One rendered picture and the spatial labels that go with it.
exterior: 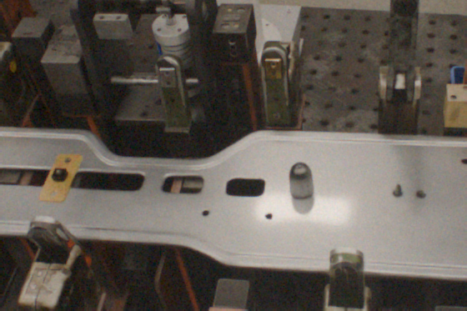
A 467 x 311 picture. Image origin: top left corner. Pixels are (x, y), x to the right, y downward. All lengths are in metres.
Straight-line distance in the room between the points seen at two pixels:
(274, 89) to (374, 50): 0.62
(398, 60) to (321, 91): 0.56
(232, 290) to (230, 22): 0.38
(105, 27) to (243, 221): 0.33
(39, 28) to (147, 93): 0.19
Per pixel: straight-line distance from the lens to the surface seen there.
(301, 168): 0.88
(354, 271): 0.72
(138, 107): 1.12
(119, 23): 0.98
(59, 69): 1.08
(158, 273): 1.07
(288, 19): 1.50
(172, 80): 0.98
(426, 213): 0.89
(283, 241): 0.87
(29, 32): 1.11
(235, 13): 1.01
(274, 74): 0.97
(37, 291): 0.85
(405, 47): 0.93
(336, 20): 1.66
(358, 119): 1.41
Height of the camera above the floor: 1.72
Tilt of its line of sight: 46 degrees down
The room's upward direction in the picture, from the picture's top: 7 degrees counter-clockwise
